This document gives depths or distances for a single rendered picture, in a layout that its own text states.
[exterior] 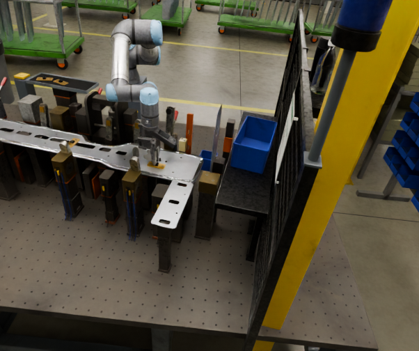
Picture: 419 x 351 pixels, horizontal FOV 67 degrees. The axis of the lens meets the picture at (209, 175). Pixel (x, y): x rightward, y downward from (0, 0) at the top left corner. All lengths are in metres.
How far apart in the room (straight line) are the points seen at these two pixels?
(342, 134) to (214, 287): 0.91
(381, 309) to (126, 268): 1.76
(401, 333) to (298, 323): 1.21
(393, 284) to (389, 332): 0.41
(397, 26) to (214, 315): 1.12
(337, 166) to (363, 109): 0.15
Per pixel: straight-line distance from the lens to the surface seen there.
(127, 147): 1.69
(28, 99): 2.01
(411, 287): 2.84
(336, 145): 0.80
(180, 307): 1.39
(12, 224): 1.83
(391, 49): 0.74
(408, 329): 2.60
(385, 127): 3.41
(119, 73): 1.51
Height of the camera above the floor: 1.91
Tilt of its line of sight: 37 degrees down
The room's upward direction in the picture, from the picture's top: 6 degrees clockwise
